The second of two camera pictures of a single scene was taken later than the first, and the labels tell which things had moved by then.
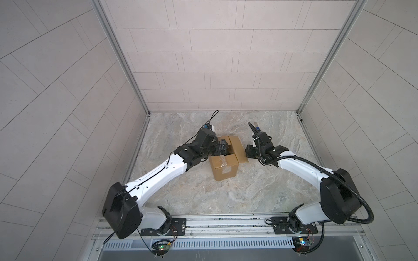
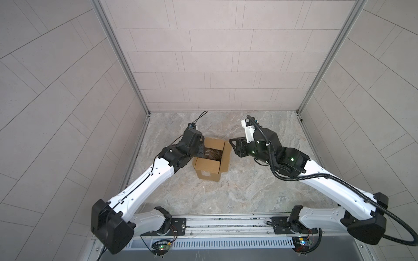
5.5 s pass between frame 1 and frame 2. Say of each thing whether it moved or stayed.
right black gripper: moved
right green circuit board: stayed
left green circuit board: stayed
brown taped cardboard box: moved
